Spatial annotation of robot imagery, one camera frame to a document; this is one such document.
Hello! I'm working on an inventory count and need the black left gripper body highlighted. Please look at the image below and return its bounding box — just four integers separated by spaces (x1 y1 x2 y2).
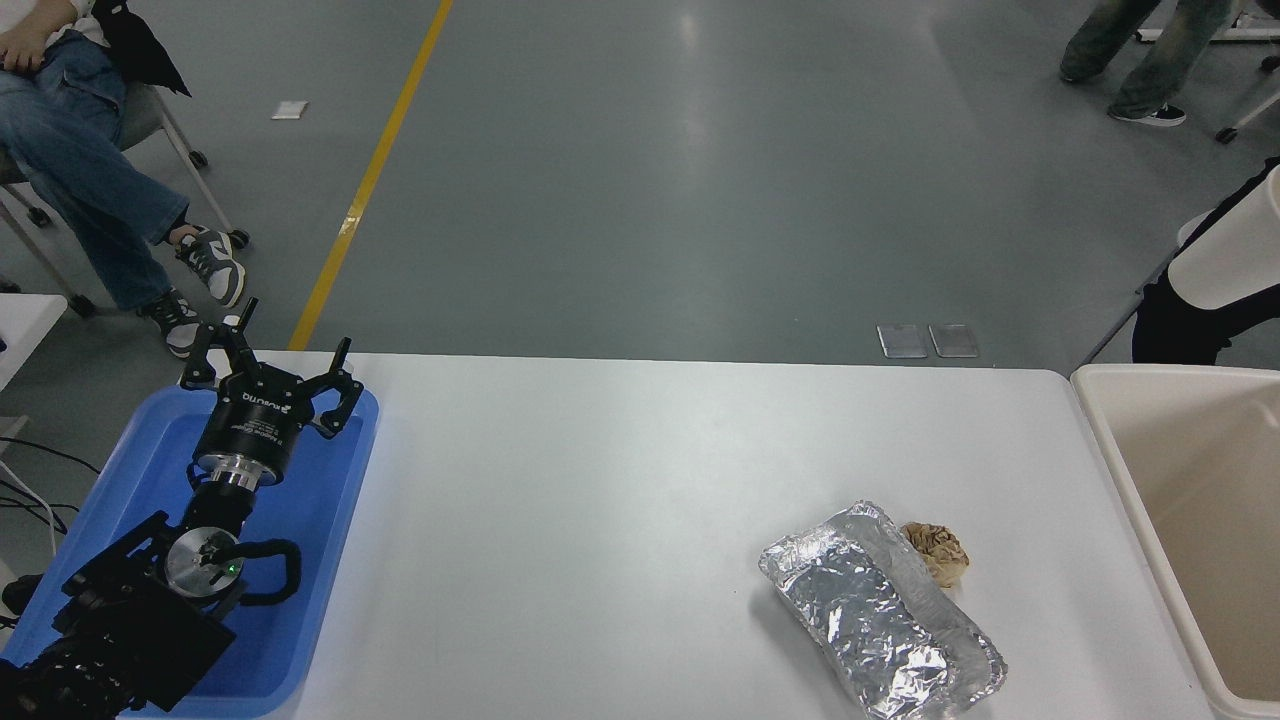
192 365 314 467

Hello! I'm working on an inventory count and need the white paper cup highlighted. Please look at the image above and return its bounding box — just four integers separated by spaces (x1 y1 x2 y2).
1168 163 1280 312

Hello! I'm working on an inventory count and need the person's hand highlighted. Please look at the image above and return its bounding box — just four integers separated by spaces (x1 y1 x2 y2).
0 24 52 72

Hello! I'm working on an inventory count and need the blue plastic tray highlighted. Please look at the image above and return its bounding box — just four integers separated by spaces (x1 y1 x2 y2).
0 385 381 719

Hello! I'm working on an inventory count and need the white side table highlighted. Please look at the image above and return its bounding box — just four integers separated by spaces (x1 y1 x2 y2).
0 294 69 393

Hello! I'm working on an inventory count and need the grey chair with casters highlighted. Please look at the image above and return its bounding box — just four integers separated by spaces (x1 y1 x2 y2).
0 82 251 319

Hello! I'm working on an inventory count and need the seated person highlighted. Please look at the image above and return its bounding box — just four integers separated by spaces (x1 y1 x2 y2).
0 0 247 359

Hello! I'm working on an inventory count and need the black rounded floor object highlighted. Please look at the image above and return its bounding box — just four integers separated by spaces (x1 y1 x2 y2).
0 572 46 616

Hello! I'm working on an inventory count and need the black jacket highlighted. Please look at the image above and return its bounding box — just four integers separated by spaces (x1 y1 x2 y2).
93 0 193 98

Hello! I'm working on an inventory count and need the crumpled silver foil tray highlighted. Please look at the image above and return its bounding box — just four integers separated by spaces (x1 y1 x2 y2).
758 500 1008 720

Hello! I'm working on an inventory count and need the crumpled tan paper ball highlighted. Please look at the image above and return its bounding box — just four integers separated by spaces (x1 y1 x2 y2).
900 522 971 589

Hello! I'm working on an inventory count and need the person in dark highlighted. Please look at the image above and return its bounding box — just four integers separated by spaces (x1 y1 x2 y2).
1132 155 1280 367

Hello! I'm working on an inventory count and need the white plastic chair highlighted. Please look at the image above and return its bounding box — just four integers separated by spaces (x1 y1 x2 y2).
1085 213 1213 371

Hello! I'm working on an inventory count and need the walking person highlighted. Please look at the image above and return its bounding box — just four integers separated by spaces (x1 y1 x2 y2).
1058 0 1236 128

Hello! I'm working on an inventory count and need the large pale bin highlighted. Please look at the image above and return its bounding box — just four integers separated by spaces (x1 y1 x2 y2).
1070 363 1280 720

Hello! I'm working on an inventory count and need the white caster leg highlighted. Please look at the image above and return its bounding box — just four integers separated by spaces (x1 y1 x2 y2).
1215 85 1280 145

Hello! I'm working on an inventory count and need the black floor cable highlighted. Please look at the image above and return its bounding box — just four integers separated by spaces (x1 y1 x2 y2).
0 437 103 536

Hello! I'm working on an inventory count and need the white floor cable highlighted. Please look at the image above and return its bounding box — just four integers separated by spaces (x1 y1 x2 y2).
0 458 61 557

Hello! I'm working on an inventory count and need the white wheeled frame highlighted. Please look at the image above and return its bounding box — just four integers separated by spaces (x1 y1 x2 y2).
1135 0 1280 73

